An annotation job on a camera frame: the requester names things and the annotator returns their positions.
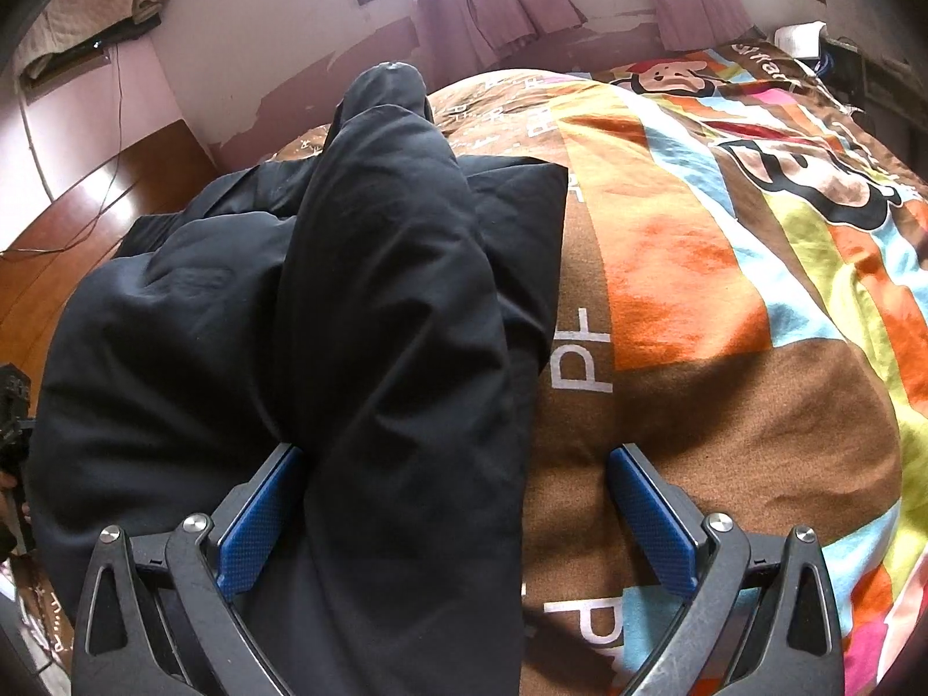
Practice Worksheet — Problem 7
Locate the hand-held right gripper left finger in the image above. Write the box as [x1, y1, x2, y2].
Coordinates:
[72, 442, 306, 696]

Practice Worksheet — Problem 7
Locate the dark navy puffer jacket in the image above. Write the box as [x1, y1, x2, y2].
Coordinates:
[25, 61, 570, 696]

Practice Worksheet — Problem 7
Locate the thin dark cable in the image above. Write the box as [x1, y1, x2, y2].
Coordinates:
[0, 43, 124, 262]

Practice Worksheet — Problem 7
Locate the white container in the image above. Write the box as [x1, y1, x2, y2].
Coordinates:
[774, 20, 828, 59]

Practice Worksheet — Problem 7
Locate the colourful printed blanket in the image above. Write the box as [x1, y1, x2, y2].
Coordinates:
[14, 39, 928, 696]

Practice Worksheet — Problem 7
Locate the beige quilted cloth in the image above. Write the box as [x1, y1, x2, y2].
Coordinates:
[14, 0, 171, 81]

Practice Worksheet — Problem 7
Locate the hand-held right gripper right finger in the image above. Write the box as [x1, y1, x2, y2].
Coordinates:
[607, 445, 848, 696]

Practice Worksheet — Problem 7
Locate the dark cabinet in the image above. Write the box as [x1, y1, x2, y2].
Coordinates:
[819, 39, 928, 139]

